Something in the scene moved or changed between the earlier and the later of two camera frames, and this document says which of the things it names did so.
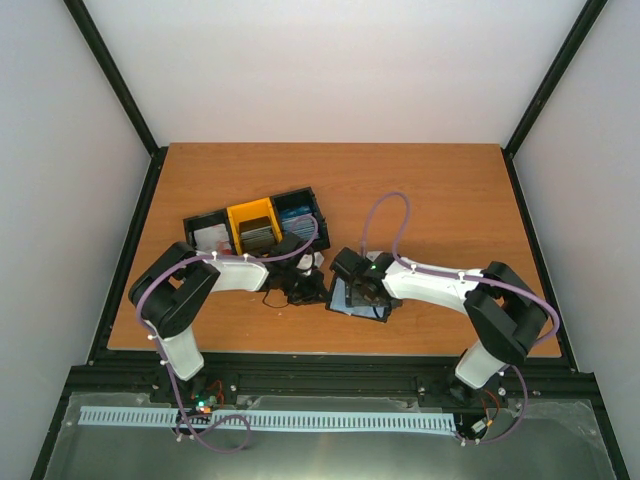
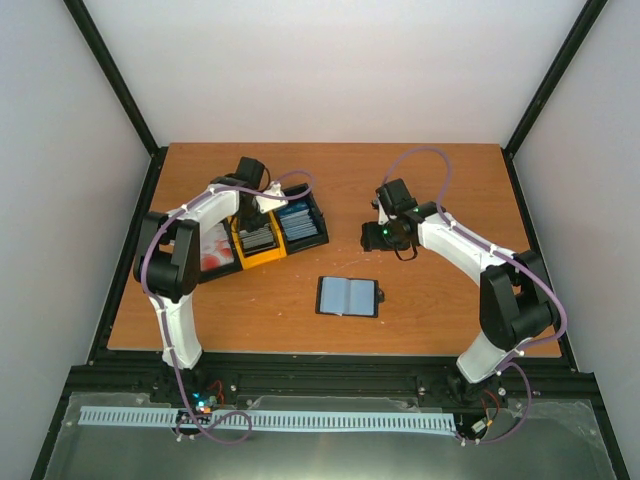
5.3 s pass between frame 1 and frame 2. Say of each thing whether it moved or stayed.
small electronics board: stayed
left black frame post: stayed
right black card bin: stayed
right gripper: moved
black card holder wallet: moved
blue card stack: stayed
